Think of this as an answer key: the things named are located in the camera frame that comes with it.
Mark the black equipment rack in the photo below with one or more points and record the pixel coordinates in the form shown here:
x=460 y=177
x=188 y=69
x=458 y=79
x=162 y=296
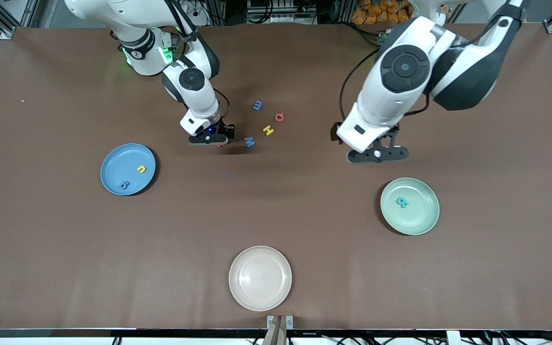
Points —
x=281 y=9

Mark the dark blue foam letter a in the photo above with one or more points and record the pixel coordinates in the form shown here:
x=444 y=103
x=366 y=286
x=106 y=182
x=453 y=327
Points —
x=123 y=185

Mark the beige round plate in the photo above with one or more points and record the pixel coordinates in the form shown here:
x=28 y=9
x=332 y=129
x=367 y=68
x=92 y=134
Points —
x=260 y=278

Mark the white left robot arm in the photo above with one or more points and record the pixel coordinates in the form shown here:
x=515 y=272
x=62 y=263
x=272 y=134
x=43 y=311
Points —
x=376 y=96

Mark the small blue foam letter m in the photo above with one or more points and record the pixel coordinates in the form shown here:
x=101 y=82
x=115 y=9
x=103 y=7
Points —
x=257 y=105

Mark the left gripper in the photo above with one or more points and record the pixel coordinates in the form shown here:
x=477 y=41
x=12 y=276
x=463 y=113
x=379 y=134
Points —
x=335 y=132

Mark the orange objects pile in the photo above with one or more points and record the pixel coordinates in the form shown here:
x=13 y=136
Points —
x=372 y=14

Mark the yellow foam letter H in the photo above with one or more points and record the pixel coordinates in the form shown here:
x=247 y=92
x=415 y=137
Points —
x=268 y=130

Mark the small metal edge bracket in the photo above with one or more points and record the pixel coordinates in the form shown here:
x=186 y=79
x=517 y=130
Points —
x=289 y=322

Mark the blue round plate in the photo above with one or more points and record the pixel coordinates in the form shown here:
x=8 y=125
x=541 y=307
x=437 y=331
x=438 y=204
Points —
x=118 y=163

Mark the green round plate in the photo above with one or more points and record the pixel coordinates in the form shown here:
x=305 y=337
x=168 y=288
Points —
x=419 y=215

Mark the brown table cover mat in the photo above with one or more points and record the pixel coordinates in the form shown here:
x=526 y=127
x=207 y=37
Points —
x=65 y=263

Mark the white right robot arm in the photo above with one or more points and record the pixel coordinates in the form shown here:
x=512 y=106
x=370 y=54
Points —
x=108 y=14

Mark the red foam letter a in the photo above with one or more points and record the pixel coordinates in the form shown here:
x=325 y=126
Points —
x=276 y=117

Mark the white table edge rail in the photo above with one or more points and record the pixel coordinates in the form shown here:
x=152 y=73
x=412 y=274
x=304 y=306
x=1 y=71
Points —
x=17 y=342

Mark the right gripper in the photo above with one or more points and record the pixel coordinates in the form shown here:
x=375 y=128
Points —
x=223 y=129

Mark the teal foam letter R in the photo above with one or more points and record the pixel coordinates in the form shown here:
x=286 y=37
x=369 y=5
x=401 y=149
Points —
x=402 y=202

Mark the large blue foam letter M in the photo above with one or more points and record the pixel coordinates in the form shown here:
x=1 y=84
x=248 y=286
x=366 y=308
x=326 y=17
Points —
x=249 y=142

